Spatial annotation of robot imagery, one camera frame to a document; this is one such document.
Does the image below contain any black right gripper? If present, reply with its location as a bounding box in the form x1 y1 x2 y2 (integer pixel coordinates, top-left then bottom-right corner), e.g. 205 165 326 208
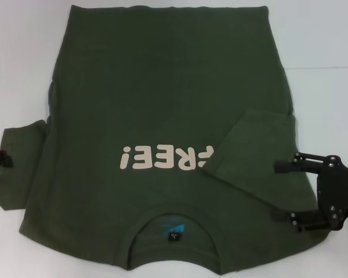
271 152 348 234

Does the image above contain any dark green printed t-shirt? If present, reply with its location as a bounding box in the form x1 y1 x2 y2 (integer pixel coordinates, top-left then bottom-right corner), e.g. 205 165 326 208
0 4 336 278

